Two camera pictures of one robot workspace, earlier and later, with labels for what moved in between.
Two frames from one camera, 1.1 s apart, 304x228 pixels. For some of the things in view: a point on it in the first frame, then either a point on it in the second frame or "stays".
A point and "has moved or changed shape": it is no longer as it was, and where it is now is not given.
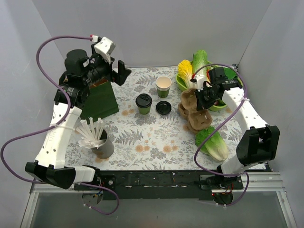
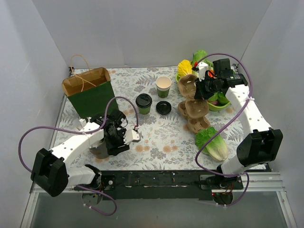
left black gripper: (116, 76) -> (115, 144)
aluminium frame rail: (258, 182) stays
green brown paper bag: (101, 102) stays
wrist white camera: (105, 46) -> (130, 135)
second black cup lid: (163, 108) stays
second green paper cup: (163, 84) stays
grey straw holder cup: (106, 149) stays
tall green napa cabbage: (199, 60) stays
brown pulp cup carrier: (197, 119) has moved or changed shape
